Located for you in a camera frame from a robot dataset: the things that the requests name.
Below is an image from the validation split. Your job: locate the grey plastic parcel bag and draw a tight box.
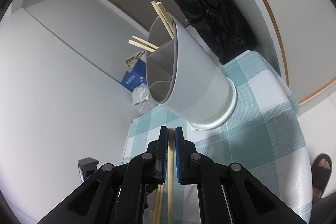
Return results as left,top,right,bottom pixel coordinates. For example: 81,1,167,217
131,99,158,121

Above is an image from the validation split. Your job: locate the white plastic parcel bag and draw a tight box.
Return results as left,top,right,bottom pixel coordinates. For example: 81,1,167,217
132,84,150,105

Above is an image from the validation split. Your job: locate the white utensil holder cup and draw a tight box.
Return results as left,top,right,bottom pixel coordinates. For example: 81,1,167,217
146,18,238,130

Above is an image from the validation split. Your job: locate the blue cardboard box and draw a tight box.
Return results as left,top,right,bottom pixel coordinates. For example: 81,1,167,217
121,60,147,92

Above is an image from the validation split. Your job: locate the teal plaid tablecloth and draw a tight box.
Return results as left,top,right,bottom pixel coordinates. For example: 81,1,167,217
122,51,312,221

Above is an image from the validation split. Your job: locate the black slipper with foot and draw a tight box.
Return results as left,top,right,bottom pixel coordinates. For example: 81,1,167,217
311,153,332,198

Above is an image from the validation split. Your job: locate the black backpack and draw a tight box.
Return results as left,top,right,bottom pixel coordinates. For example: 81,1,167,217
174,0,257,65

